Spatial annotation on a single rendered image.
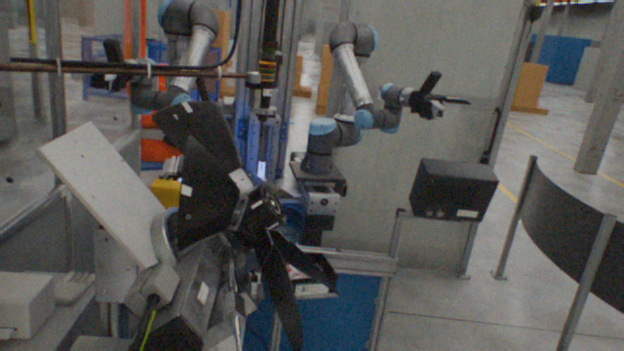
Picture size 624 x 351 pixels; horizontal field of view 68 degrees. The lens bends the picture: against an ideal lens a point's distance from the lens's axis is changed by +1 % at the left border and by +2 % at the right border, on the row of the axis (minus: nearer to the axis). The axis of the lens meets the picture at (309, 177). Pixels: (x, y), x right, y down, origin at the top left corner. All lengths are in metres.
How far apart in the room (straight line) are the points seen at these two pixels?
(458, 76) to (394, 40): 0.49
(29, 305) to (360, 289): 1.13
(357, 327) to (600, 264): 1.32
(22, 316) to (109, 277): 0.21
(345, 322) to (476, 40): 2.00
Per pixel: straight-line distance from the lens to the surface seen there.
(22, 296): 1.33
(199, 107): 1.29
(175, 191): 1.66
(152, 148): 5.12
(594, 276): 2.75
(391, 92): 1.87
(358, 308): 1.92
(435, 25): 3.12
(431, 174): 1.64
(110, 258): 1.23
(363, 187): 3.23
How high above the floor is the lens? 1.68
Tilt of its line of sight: 19 degrees down
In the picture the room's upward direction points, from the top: 7 degrees clockwise
